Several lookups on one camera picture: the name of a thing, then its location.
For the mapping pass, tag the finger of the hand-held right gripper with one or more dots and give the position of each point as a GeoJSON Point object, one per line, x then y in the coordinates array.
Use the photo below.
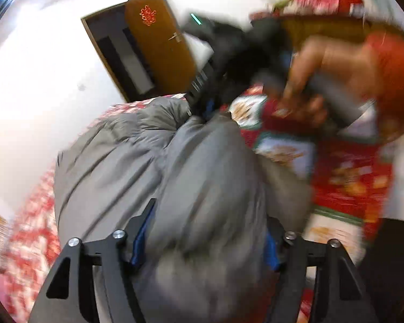
{"type": "Point", "coordinates": [203, 91]}

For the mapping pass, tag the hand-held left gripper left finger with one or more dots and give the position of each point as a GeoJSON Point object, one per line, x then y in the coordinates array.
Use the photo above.
{"type": "Point", "coordinates": [139, 245]}

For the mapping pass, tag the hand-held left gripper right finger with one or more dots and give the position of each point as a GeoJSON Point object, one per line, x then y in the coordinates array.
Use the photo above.
{"type": "Point", "coordinates": [271, 252]}

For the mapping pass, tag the grey puffer jacket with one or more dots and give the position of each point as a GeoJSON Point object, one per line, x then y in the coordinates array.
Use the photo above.
{"type": "Point", "coordinates": [188, 175]}

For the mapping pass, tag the person's right hand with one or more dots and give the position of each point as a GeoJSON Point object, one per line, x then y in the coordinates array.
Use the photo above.
{"type": "Point", "coordinates": [333, 60]}

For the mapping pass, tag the brown wooden door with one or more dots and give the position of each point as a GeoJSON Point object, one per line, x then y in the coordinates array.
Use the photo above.
{"type": "Point", "coordinates": [161, 53]}

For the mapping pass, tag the wooden cabinet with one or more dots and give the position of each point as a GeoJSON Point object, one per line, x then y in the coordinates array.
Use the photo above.
{"type": "Point", "coordinates": [323, 28]}

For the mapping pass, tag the red paper door decoration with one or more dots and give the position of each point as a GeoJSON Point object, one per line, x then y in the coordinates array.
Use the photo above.
{"type": "Point", "coordinates": [148, 15]}

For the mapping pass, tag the red printed bed sheet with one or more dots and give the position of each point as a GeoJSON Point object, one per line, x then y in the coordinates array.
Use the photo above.
{"type": "Point", "coordinates": [343, 175]}

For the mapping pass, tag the dark wooden door frame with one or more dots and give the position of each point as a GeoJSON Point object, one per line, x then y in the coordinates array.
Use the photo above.
{"type": "Point", "coordinates": [101, 40]}

